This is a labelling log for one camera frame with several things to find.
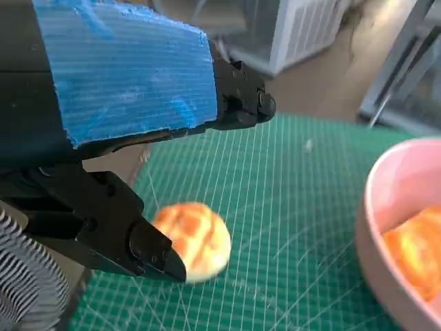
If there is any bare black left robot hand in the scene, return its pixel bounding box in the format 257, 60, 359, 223
0, 0, 277, 283

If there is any round toy bread bun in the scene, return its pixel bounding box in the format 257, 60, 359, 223
153, 203, 232, 284

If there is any pink bowl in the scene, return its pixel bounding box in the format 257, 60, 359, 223
356, 137, 441, 331

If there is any orange toy bread loaf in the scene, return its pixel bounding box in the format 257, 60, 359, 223
380, 205, 441, 304

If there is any white mesh cabinet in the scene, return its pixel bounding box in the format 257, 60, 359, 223
220, 0, 349, 80

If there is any green cutting mat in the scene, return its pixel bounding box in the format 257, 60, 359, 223
68, 115, 441, 331

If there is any grey mesh seat chair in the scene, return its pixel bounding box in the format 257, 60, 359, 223
358, 0, 441, 134

